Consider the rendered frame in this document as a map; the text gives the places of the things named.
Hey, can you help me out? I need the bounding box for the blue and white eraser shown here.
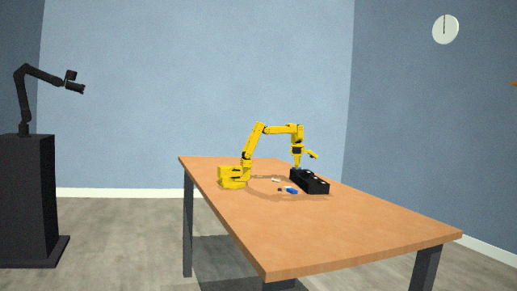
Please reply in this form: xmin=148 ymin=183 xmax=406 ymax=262
xmin=284 ymin=186 xmax=298 ymax=195

